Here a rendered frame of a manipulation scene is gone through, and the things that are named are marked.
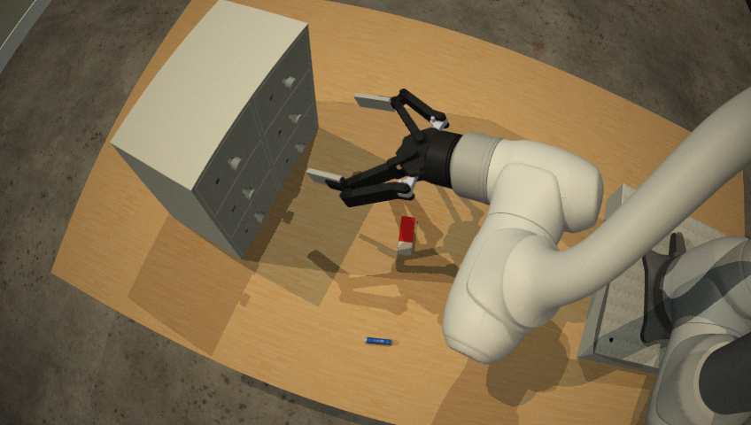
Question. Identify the blue aaa battery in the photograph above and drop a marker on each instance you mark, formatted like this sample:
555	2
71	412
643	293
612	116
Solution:
372	340

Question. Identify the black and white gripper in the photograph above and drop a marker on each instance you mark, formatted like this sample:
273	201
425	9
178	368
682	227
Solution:
432	150

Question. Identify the small grey chest of drawers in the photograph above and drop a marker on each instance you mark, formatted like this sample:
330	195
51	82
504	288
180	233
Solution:
179	122

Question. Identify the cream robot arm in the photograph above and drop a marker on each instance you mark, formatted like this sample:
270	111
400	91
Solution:
513	280

